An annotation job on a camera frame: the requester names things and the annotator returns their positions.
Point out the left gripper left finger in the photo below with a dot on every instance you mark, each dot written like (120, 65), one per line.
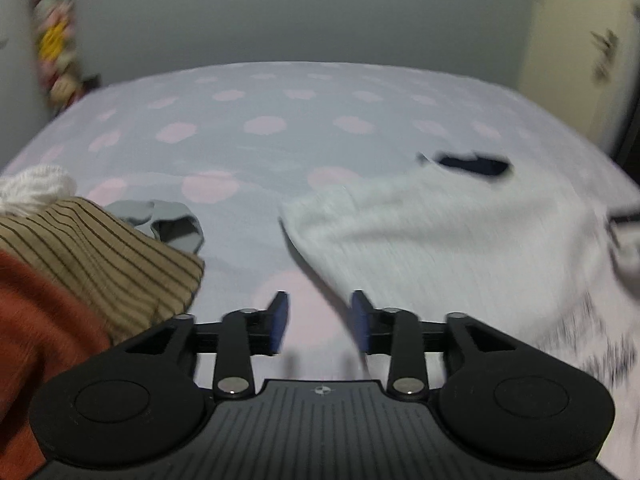
(233, 341)

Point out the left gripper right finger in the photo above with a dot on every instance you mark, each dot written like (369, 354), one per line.
(401, 335)

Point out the tan striped garment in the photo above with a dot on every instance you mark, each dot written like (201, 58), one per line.
(130, 280)

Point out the grey small garment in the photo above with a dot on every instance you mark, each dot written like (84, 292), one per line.
(168, 222)

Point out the polka dot bed sheet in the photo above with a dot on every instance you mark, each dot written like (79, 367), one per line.
(234, 142)

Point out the rust red fleece garment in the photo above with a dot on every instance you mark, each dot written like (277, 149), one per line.
(44, 332)

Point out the white towel garment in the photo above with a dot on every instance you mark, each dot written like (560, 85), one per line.
(35, 188)

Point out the cream door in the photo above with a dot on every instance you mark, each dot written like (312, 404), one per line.
(558, 64)

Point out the stuffed toys pile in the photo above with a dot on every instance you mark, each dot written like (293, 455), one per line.
(59, 70)

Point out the door handle with tassel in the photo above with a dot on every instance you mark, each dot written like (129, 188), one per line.
(607, 45)

